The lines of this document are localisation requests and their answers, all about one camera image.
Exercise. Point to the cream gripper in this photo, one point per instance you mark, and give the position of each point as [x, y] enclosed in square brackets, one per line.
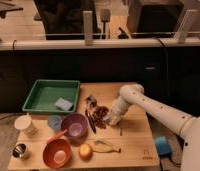
[114, 119]

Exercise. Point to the blue grey towel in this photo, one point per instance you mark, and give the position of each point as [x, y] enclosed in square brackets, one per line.
[107, 118]

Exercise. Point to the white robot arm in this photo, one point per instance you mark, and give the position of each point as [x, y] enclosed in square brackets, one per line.
[181, 123]

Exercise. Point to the purple plastic bowl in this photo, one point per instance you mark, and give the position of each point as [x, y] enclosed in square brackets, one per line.
[76, 125]

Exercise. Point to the red orange bowl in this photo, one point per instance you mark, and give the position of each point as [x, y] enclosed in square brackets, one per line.
[57, 153]

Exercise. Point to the brown dried chili cluster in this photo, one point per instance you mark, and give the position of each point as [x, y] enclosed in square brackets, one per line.
[98, 114]

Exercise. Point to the black spoon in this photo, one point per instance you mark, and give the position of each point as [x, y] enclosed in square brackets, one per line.
[90, 121]

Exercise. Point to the banana peel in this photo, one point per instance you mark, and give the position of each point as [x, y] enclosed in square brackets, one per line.
[104, 146]

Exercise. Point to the red yellow apple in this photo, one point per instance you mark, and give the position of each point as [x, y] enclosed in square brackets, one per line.
[85, 151]

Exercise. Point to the blue sponge in tray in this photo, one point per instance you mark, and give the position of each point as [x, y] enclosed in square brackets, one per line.
[63, 104]

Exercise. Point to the blue box on floor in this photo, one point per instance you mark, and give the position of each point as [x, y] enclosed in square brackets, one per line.
[162, 146]

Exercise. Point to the small blue cup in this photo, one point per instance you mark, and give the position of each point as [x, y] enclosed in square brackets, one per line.
[54, 122]

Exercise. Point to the green plastic tray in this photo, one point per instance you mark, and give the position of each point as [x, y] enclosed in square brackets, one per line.
[45, 93]

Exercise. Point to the white paper cup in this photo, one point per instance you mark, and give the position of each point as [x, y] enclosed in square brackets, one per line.
[24, 124]

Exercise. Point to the small metal cup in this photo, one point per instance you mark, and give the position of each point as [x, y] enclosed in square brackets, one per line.
[20, 151]

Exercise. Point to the orange spatula handle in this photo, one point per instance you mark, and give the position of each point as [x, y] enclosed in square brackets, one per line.
[57, 136]

